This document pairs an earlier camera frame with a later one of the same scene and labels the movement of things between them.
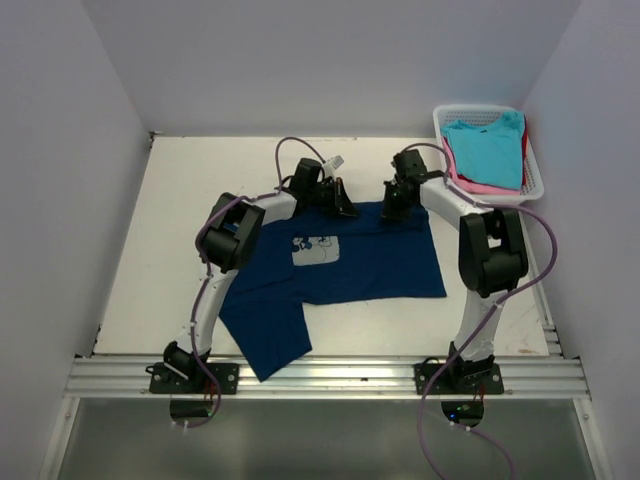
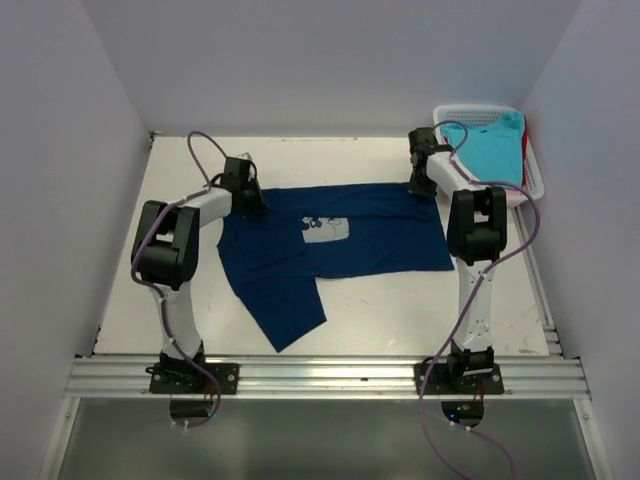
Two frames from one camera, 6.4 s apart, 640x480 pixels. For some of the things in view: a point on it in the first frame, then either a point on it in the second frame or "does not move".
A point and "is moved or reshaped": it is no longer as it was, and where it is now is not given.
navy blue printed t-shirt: x=322 y=259 is moved or reshaped
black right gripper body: x=394 y=206 → x=422 y=186
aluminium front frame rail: x=334 y=377 does not move
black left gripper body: x=323 y=196 → x=252 y=202
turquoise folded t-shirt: x=489 y=153 does not move
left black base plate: x=193 y=378 does not move
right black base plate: x=458 y=379 does not move
